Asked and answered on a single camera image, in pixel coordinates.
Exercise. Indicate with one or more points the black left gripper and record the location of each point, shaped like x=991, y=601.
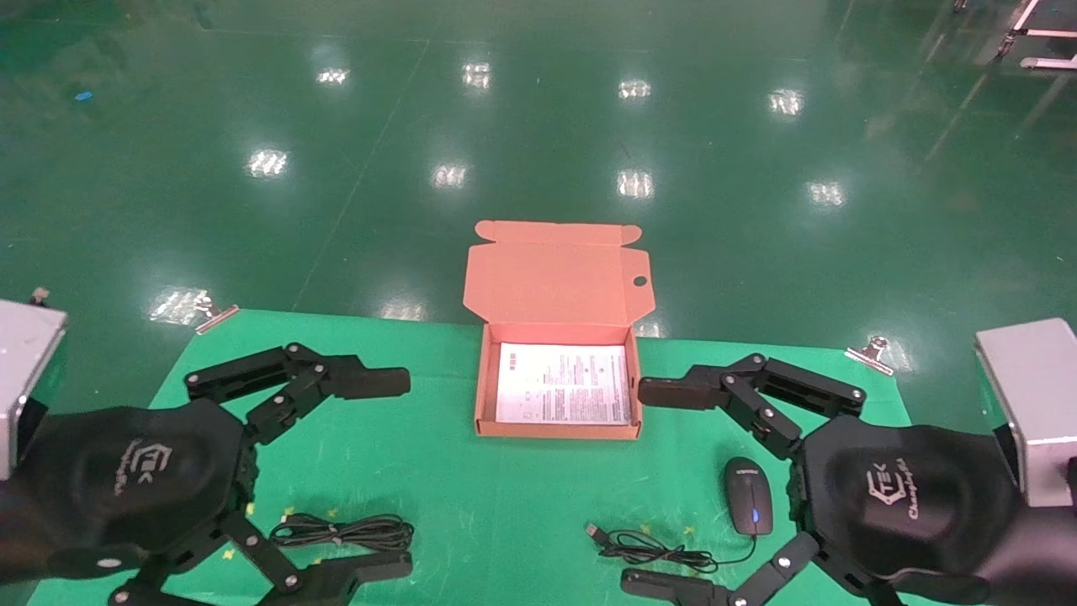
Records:
x=126, y=471

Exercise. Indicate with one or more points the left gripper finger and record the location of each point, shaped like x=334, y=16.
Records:
x=370, y=383
x=362, y=572

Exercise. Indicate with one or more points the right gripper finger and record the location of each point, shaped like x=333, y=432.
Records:
x=673, y=392
x=665, y=587

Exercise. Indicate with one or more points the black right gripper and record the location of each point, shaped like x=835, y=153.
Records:
x=909, y=497

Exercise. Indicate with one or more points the orange cardboard box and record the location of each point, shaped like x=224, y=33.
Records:
x=547, y=286

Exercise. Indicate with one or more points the green table mat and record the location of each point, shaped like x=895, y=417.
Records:
x=421, y=471

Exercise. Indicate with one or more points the white printed paper sheet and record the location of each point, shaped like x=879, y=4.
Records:
x=564, y=383

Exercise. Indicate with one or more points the silver binder clip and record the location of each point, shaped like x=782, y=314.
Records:
x=217, y=316
x=871, y=355

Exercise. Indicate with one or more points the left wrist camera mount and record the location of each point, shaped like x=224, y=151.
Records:
x=25, y=379

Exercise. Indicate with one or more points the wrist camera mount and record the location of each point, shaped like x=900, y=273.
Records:
x=25, y=379
x=1035, y=404

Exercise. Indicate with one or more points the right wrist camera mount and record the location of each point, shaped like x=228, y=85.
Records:
x=1035, y=404

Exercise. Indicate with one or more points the white metal frame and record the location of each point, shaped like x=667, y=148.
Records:
x=1047, y=34

